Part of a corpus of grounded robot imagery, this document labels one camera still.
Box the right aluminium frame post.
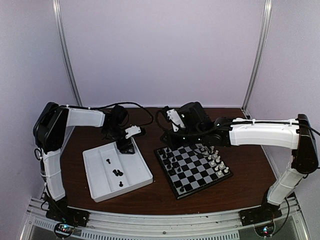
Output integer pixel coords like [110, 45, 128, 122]
[241, 0, 273, 116]

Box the white compartment tray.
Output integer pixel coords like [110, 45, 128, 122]
[82, 138, 154, 203]

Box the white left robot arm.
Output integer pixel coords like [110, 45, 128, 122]
[33, 102, 135, 222]

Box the front aluminium rail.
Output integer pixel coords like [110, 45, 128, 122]
[17, 197, 310, 240]

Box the right circuit board with LEDs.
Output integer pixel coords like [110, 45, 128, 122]
[254, 223, 275, 238]

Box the white king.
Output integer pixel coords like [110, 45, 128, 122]
[213, 150, 219, 159]

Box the left circuit board with LEDs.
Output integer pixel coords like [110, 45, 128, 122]
[53, 222, 75, 238]

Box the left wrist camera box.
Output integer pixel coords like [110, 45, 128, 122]
[124, 125, 146, 139]

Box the black king piece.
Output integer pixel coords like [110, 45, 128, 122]
[169, 168, 176, 176]

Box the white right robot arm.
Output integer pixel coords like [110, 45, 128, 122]
[155, 101, 319, 221]

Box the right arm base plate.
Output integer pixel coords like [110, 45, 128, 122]
[239, 206, 283, 226]

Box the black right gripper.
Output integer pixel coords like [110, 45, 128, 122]
[160, 127, 205, 151]

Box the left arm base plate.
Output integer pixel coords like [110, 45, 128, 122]
[45, 208, 90, 227]

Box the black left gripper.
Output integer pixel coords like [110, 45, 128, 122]
[103, 125, 135, 155]

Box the aluminium frame post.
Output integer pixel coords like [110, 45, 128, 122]
[52, 0, 83, 107]
[241, 0, 273, 116]

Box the white queen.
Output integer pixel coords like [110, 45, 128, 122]
[216, 156, 222, 163]

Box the left aluminium frame post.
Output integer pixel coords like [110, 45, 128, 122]
[52, 0, 83, 107]

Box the circuit board with leds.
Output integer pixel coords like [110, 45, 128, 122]
[53, 222, 75, 238]
[254, 223, 275, 238]

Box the black pieces pile in tray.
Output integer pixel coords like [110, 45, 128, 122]
[106, 158, 124, 187]

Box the black and grey chessboard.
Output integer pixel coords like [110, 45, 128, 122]
[154, 143, 233, 200]

